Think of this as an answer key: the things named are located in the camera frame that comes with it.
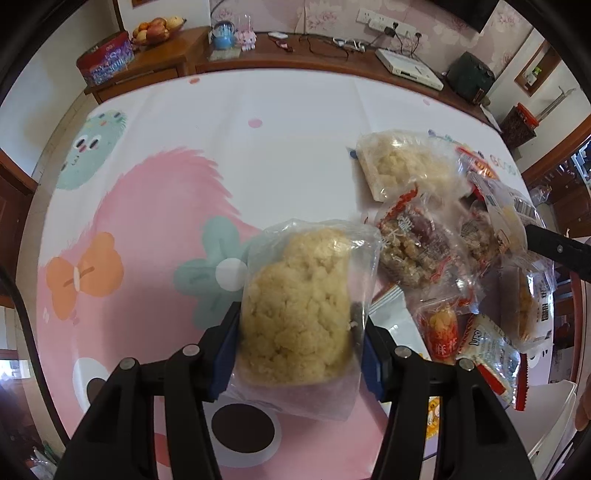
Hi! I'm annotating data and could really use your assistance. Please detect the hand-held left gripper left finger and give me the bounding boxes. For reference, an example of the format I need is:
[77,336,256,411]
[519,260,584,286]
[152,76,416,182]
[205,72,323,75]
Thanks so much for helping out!
[58,302,241,480]

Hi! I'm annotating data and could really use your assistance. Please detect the white wall power strip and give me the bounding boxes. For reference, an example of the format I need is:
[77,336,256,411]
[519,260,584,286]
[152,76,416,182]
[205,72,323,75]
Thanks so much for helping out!
[355,8,423,38]

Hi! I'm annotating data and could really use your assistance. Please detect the black cable on cabinet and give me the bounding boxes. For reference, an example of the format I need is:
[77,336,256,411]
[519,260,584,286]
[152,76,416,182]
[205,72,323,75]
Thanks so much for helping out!
[298,34,352,61]

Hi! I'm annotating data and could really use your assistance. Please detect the red tin box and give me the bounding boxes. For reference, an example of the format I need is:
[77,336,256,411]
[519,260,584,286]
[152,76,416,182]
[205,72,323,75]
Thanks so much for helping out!
[76,31,136,87]

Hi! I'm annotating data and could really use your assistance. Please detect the wooden cabinet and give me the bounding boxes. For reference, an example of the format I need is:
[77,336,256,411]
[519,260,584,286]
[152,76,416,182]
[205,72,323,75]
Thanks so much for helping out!
[85,27,504,136]

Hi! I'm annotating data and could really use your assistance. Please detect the pink toy figure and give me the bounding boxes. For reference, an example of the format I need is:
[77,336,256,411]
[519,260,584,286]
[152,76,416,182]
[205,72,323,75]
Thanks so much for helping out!
[235,27,260,51]

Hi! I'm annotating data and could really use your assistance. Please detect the dark green air fryer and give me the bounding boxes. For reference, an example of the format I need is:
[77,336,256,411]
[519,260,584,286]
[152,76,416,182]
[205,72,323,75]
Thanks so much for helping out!
[446,51,496,103]

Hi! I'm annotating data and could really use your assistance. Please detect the clear packet yellow snack balls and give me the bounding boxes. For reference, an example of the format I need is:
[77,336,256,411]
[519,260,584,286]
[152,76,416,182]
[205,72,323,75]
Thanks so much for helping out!
[500,257,556,352]

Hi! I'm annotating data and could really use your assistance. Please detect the red print nut crisp packet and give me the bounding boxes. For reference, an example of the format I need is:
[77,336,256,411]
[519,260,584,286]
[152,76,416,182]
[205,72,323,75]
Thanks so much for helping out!
[376,187,482,297]

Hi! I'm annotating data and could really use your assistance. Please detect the white red edged snack packet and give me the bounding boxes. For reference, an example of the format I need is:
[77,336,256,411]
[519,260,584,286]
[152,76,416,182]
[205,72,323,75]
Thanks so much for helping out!
[461,314,533,412]

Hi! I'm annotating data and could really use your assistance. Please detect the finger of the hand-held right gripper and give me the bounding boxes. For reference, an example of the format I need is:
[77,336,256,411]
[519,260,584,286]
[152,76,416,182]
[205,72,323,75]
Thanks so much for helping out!
[525,224,591,274]

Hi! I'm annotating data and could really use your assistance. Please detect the bowl of fruit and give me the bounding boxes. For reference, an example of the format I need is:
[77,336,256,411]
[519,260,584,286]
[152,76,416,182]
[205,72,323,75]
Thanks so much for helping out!
[131,15,188,47]

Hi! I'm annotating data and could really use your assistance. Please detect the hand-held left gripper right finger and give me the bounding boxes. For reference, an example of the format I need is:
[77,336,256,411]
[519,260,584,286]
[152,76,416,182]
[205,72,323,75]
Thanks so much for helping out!
[362,323,539,480]

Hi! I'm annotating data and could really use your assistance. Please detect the silver white snack packet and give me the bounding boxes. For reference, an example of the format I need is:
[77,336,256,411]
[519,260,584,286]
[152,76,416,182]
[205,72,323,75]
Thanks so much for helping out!
[368,285,431,361]

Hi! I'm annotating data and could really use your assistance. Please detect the clear bag pale puffed rice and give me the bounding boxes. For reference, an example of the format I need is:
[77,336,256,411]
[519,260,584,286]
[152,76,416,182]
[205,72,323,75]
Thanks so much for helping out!
[355,131,468,202]

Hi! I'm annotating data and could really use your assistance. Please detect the brown wooden door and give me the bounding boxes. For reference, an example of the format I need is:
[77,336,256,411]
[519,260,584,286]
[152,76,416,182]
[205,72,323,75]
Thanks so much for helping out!
[0,148,38,310]

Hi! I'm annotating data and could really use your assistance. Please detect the white orange snack packet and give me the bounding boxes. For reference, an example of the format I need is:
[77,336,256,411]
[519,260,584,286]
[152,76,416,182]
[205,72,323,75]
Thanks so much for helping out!
[462,174,528,260]

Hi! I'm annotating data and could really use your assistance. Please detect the white set-top box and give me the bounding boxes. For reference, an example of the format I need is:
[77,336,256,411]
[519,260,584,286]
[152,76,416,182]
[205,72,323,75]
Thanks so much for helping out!
[375,48,445,91]

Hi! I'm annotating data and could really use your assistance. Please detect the cartoon printed table cover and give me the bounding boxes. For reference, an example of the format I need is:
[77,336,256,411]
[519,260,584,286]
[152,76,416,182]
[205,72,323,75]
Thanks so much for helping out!
[34,71,578,480]

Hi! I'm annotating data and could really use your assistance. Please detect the blue snow globe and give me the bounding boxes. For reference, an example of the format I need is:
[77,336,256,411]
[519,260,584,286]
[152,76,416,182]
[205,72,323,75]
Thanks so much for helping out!
[211,21,237,49]

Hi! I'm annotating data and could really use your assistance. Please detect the small red snack packet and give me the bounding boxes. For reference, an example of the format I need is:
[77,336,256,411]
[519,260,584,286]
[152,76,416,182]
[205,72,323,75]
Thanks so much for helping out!
[414,298,463,366]

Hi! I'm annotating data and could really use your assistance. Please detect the dark jar red lid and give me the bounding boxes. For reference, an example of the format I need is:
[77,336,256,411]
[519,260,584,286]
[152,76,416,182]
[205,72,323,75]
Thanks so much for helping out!
[500,102,541,149]

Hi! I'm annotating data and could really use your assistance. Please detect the clear bag yellow puffed rice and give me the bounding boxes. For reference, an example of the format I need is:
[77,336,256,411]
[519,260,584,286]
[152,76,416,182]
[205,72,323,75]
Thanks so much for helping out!
[233,219,384,422]

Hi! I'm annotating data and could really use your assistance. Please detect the white plastic bin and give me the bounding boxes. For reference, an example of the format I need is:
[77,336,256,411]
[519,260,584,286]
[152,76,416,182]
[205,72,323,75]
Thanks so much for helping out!
[508,381,579,464]

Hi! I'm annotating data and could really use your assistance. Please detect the orange red snack packet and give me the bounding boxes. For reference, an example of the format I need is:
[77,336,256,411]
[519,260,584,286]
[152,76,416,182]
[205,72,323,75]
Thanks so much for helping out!
[455,144,500,182]

